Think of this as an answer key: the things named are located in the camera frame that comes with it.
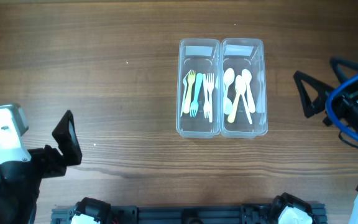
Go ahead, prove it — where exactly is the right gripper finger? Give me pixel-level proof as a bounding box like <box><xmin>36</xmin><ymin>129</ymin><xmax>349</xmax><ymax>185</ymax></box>
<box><xmin>293</xmin><ymin>70</ymin><xmax>335</xmax><ymax>119</ymax></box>
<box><xmin>329</xmin><ymin>57</ymin><xmax>358</xmax><ymax>83</ymax></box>

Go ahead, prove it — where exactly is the yellow plastic spoon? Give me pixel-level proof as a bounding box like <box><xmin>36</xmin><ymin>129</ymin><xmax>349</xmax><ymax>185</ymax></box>
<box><xmin>227</xmin><ymin>90</ymin><xmax>240</xmax><ymax>123</ymax></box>

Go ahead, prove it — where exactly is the clear white spoon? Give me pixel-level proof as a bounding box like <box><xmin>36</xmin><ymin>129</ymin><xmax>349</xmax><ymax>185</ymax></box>
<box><xmin>223</xmin><ymin>68</ymin><xmax>235</xmax><ymax>115</ymax></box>

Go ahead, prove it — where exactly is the white fork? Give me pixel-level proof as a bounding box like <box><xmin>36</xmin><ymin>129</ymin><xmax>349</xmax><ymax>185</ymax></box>
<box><xmin>180</xmin><ymin>72</ymin><xmax>189</xmax><ymax>117</ymax></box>
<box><xmin>203</xmin><ymin>73</ymin><xmax>210</xmax><ymax>119</ymax></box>

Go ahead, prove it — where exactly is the white fork crossing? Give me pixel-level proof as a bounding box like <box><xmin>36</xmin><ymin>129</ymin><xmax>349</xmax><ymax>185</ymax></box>
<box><xmin>207</xmin><ymin>73</ymin><xmax>214</xmax><ymax>123</ymax></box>

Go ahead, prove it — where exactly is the light blue plastic fork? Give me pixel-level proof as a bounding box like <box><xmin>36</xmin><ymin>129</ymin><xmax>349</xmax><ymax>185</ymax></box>
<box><xmin>190</xmin><ymin>73</ymin><xmax>203</xmax><ymax>118</ymax></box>

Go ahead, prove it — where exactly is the yellow plastic fork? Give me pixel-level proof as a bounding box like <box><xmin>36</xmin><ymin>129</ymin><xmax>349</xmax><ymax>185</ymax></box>
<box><xmin>183</xmin><ymin>70</ymin><xmax>196</xmax><ymax>114</ymax></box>

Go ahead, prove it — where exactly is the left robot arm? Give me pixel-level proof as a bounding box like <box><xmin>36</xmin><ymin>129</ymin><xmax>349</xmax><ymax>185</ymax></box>
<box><xmin>0</xmin><ymin>105</ymin><xmax>82</xmax><ymax>223</ymax></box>

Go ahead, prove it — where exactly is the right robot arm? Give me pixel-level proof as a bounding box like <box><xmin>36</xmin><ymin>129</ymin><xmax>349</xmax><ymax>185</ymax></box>
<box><xmin>293</xmin><ymin>57</ymin><xmax>358</xmax><ymax>223</ymax></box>

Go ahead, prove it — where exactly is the right clear plastic container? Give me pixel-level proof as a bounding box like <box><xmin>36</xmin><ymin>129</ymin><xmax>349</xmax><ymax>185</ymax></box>
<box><xmin>222</xmin><ymin>38</ymin><xmax>268</xmax><ymax>138</ymax></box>

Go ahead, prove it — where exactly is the clear plastic container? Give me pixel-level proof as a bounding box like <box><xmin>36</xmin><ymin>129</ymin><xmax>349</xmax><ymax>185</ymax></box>
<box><xmin>176</xmin><ymin>39</ymin><xmax>223</xmax><ymax>139</ymax></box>
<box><xmin>222</xmin><ymin>38</ymin><xmax>268</xmax><ymax>138</ymax></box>

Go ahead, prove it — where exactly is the left clear plastic container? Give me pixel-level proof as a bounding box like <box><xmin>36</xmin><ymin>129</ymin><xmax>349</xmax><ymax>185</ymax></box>
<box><xmin>176</xmin><ymin>39</ymin><xmax>223</xmax><ymax>139</ymax></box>

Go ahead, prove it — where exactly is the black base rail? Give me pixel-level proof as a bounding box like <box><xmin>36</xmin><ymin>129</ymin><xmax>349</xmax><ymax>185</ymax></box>
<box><xmin>51</xmin><ymin>193</ymin><xmax>328</xmax><ymax>224</ymax></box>

